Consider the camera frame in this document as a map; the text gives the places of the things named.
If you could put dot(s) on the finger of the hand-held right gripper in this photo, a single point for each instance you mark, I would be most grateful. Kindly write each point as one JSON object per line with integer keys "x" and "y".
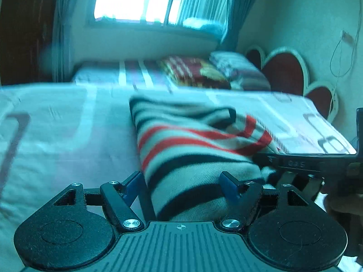
{"x": 265, "y": 160}
{"x": 300, "y": 184}

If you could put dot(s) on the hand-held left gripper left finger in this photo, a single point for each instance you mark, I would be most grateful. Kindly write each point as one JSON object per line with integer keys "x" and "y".
{"x": 132, "y": 188}

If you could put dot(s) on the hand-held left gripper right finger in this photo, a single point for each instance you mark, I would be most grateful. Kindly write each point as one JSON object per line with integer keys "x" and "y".
{"x": 229, "y": 187}

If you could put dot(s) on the striped knit sweater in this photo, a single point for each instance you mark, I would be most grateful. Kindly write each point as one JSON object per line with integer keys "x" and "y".
{"x": 184, "y": 153}

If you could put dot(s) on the person's right hand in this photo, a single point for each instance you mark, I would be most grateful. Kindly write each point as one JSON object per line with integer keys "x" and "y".
{"x": 340, "y": 206}

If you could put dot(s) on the heart shaped red headboard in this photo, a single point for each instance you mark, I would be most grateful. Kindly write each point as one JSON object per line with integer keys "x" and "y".
{"x": 283, "y": 70}

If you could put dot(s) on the white patterned bed sheet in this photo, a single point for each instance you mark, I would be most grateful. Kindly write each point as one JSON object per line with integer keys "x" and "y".
{"x": 56, "y": 136}

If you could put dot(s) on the red patterned pillow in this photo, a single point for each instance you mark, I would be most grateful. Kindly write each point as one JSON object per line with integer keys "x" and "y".
{"x": 195, "y": 72}

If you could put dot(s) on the striped pillow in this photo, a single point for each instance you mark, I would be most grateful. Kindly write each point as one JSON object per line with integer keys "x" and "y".
{"x": 99, "y": 73}

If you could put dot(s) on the pleated grey curtain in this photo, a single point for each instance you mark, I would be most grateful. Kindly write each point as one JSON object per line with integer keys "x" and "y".
{"x": 207, "y": 0}

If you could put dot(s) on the tied grey curtain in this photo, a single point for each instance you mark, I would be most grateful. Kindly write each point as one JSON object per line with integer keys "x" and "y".
{"x": 61, "y": 31}

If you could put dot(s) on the brown wooden door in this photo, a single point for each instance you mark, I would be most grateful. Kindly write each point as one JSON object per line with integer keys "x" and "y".
{"x": 25, "y": 34}

